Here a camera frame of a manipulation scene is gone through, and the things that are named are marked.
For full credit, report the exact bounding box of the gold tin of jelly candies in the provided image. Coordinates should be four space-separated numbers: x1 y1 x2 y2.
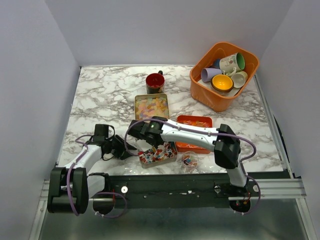
134 93 170 120

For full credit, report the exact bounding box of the gold tin of lollipops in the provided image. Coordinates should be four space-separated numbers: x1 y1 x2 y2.
138 141 178 169

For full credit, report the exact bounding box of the clear glass jar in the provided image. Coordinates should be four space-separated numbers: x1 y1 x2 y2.
180 151 199 174

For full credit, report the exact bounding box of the orange tray of candies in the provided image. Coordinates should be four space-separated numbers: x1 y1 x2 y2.
175 115 213 154

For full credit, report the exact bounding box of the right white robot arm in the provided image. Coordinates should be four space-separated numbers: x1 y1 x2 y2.
125 116 248 196

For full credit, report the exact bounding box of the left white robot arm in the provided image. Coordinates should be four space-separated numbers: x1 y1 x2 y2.
47 124 138 219

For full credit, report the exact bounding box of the red and black mug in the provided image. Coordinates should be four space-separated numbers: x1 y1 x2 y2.
145 70 165 94

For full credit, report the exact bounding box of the orange plastic bin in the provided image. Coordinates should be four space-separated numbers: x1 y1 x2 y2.
189 41 260 112

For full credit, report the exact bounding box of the lavender cup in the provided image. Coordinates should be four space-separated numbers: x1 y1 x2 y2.
200 67 222 83

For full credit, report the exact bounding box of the yellow and brown bowl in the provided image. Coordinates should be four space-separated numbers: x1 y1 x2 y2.
210 74 234 92

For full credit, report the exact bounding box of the blue cup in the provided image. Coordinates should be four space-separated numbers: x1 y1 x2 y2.
212 58 221 69

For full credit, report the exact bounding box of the floral white mug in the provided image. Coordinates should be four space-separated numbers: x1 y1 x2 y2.
219 52 246 76

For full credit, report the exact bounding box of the cream cup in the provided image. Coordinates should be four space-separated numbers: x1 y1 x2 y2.
231 71 248 89

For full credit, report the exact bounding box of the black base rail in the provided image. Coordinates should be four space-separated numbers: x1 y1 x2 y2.
49 172 261 210

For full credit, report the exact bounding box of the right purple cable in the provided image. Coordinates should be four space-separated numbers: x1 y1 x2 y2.
124 118 261 216

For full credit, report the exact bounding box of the aluminium frame rail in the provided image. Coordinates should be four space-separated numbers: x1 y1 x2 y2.
29 178 316 240

